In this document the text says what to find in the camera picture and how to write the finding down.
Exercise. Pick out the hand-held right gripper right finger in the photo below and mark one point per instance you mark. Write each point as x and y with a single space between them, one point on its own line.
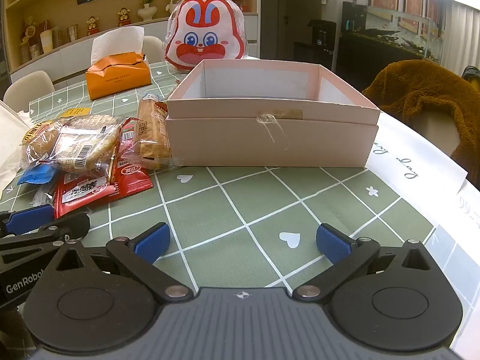
333 245

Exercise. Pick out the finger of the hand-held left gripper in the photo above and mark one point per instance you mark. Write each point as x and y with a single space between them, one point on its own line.
26 219
67 227

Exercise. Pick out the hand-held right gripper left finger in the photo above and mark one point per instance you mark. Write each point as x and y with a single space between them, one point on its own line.
152 242

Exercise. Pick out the red snack packet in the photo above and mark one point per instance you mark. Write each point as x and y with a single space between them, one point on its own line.
129 180
75 198

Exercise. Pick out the blue snack packet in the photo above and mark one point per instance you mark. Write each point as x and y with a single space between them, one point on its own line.
35 174

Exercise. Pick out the round cake clear packet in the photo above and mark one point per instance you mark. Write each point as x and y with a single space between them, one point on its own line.
86 138

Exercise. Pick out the long biscuit packet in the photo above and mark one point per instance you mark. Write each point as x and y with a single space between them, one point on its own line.
152 135

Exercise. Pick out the pink cardboard box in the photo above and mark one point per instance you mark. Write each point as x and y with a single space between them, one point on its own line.
262 146

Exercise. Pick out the white paper bag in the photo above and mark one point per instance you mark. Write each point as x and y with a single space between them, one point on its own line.
7 150

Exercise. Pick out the white script paper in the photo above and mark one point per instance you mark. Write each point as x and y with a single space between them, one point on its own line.
412 146
468 206

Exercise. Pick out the white chair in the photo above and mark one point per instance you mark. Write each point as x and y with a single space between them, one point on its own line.
152 48
30 86

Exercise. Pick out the orange tissue box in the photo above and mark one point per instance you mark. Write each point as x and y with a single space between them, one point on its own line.
116 80

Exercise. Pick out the red monkey figurine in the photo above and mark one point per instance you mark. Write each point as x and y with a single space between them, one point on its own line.
123 18
92 26

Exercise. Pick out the rabbit face plastic bag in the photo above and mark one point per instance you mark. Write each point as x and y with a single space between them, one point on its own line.
202 37

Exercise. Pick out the black water dispenser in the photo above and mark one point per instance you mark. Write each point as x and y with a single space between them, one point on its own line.
321 33

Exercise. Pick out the glass fish tank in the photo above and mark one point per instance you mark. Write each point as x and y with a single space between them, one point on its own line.
393 26

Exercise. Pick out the white vase with plant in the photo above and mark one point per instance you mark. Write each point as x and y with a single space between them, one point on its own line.
145 12

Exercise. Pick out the white teapot with yellow ears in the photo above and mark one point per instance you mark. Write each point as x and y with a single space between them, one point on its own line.
173 3

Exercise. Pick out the grey curtain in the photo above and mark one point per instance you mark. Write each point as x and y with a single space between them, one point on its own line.
465 33

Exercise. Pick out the wooden wall shelf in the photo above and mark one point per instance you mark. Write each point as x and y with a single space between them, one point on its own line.
112 15

